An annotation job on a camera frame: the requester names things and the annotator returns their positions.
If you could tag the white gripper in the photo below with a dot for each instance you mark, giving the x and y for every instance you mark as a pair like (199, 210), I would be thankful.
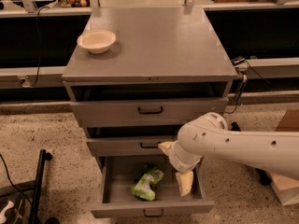
(177, 160)

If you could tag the green rice chip bag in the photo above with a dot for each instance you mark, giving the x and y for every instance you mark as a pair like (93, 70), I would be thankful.
(150, 178)

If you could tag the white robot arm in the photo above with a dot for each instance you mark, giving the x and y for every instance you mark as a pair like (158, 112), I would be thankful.
(209, 135)

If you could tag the grey middle drawer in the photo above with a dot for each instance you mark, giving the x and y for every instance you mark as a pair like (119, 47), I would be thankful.
(130, 140)

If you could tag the grey drawer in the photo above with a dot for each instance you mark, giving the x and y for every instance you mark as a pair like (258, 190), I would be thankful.
(95, 107)
(120, 173)
(130, 140)

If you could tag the grey bottom drawer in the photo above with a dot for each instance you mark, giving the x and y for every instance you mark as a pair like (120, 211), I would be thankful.
(120, 173)

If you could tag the grey top drawer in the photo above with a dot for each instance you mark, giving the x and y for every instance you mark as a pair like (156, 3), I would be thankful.
(95, 107)

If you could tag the grey drawer cabinet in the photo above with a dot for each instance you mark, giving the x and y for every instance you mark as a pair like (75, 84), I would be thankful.
(155, 48)

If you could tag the black bar right floor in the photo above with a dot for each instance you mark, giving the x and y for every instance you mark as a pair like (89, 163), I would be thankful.
(264, 179)

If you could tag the cardboard box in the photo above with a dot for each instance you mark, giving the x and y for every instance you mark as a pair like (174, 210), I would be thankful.
(284, 184)

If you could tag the black power adapter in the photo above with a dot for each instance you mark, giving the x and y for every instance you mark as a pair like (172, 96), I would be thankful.
(238, 60)

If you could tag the black stand left floor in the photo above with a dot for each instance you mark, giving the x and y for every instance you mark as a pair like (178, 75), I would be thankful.
(43, 157)

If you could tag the white bowl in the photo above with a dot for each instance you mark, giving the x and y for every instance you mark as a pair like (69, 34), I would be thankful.
(96, 41)

